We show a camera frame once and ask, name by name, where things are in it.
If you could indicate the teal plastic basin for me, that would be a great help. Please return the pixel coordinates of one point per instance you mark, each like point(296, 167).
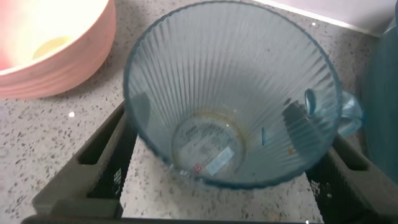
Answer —
point(384, 93)

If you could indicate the clear blue ribbed cup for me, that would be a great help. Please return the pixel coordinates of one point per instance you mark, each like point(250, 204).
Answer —
point(217, 77)

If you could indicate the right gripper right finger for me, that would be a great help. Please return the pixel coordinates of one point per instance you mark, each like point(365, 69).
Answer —
point(357, 193)

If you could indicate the pink plastic bowl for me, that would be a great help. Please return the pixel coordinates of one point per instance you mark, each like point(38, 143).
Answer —
point(62, 71)

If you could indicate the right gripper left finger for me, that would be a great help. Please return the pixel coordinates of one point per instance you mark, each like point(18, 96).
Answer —
point(84, 183)

